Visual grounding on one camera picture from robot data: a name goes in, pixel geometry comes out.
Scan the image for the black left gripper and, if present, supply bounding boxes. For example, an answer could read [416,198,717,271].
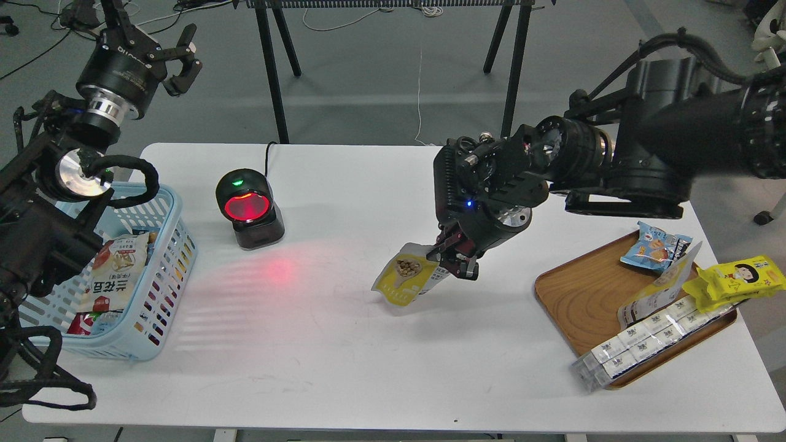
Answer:
[58,0,203,120]

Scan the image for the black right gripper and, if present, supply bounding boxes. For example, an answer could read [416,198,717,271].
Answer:
[426,132,548,281]

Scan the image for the yellow white snack pouch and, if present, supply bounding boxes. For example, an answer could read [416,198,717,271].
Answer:
[371,243,450,307]

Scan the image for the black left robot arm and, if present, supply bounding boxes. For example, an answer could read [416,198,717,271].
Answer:
[1,1,203,411]

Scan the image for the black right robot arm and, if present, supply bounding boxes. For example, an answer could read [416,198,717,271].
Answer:
[426,29,785,280]

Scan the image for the white boxed snack multipack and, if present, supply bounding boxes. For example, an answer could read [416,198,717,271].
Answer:
[572,296,733,392]

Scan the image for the blue cookie snack bag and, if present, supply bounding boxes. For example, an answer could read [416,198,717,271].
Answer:
[620,221,693,274]

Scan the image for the white pouch snack bag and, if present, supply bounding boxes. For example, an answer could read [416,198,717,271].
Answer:
[617,242,703,330]

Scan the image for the white red snack bag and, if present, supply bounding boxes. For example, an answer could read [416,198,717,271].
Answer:
[66,230,152,336]

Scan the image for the light blue plastic basket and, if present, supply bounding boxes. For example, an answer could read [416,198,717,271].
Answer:
[19,185,198,360]

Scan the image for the yellow cartoon snack bag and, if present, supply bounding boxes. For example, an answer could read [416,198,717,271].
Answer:
[682,255,785,312]

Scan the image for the wooden tray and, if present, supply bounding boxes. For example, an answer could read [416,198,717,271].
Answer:
[534,232,737,388]

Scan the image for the black barcode scanner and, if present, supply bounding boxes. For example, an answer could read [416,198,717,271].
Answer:
[214,168,286,250]

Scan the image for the black floor cables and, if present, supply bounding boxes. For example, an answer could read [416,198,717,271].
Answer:
[0,0,185,83]

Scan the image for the white hanging cord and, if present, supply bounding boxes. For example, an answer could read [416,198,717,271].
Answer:
[415,46,437,147]

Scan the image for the black table frame legs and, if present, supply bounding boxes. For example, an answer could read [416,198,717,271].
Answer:
[247,1,534,144]

